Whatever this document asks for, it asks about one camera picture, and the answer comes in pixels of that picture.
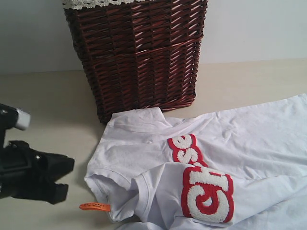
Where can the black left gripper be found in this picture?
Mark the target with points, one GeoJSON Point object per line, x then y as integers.
{"type": "Point", "coordinates": [19, 171]}

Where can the white shirt garment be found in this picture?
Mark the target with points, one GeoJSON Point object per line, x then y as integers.
{"type": "Point", "coordinates": [238, 169]}

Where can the dark brown wicker basket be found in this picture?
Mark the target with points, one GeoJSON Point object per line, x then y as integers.
{"type": "Point", "coordinates": [139, 55]}

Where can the orange garment tag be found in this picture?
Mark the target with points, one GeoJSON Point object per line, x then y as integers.
{"type": "Point", "coordinates": [95, 206]}

